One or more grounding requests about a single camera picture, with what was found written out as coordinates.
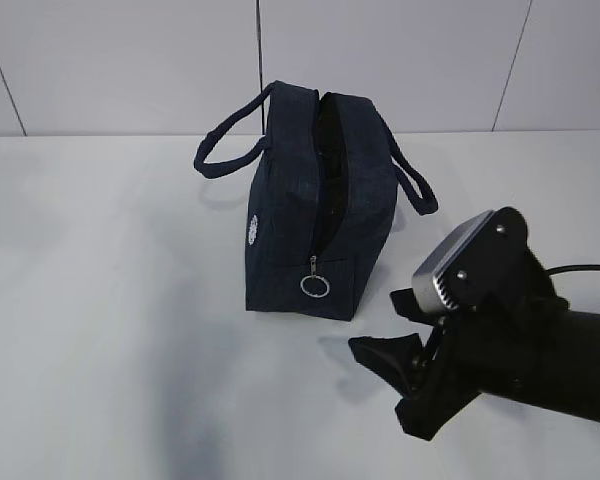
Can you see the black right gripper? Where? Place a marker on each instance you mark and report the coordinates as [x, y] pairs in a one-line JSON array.
[[433, 385]]

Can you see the dark navy fabric lunch bag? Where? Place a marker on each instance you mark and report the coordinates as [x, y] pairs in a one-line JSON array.
[[322, 200]]

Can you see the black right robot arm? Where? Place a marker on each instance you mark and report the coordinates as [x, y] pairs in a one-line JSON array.
[[521, 342]]

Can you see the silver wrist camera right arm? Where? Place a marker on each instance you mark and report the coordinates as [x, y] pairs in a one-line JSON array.
[[470, 261]]

